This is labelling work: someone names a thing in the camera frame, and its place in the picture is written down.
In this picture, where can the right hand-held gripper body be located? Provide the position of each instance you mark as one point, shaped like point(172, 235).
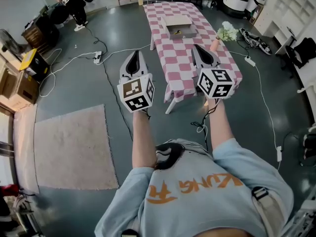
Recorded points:
point(215, 84)

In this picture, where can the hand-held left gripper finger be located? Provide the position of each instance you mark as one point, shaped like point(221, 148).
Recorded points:
point(125, 64)
point(143, 65)

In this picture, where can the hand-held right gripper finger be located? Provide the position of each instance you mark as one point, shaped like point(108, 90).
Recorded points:
point(197, 57)
point(211, 55)

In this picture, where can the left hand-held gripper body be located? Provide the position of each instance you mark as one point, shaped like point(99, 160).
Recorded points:
point(134, 92)

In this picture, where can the yellow and black scissors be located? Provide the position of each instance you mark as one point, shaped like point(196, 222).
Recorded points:
point(177, 32)

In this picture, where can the cardboard box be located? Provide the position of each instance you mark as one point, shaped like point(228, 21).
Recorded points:
point(179, 26)

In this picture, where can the person's right forearm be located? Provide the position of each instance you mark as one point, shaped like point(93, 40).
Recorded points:
point(219, 125)

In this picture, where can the person's left forearm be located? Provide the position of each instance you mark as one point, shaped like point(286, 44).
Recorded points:
point(143, 139)

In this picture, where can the pink vase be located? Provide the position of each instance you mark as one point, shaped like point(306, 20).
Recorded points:
point(215, 45)

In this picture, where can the pink checkered tablecloth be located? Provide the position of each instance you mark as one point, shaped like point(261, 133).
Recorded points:
point(182, 51)

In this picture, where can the white power strip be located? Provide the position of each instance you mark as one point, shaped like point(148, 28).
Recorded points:
point(249, 61)
point(97, 57)

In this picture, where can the white flower bunch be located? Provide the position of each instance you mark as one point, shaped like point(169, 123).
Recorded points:
point(227, 31)

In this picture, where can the white table leg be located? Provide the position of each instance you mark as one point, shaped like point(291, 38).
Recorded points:
point(171, 106)

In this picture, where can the black and white bag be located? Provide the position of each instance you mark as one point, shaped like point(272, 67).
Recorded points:
point(256, 42)

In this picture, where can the person's black and white shoe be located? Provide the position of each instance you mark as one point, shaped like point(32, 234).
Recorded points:
point(169, 155)

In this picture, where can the black round reflector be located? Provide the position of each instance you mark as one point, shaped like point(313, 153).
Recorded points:
point(59, 14)

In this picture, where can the pink fluffy rug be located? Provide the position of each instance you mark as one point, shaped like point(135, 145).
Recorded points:
point(74, 149)

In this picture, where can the dark wooden cabinet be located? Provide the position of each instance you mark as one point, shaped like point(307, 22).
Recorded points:
point(40, 34)

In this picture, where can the yellow and black bin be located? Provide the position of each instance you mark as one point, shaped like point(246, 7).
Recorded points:
point(34, 64)

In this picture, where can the brown cardboard carton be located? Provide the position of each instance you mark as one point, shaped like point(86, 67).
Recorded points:
point(21, 88)

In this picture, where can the person's light blue shirt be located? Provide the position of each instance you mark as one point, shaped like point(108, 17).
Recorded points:
point(197, 194)

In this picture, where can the grey standing fan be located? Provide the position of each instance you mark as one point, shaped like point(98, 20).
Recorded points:
point(7, 41)

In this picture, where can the pale pink mat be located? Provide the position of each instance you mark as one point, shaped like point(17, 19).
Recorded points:
point(24, 149)

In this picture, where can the white wall shelving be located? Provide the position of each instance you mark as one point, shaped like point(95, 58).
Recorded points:
point(288, 11)

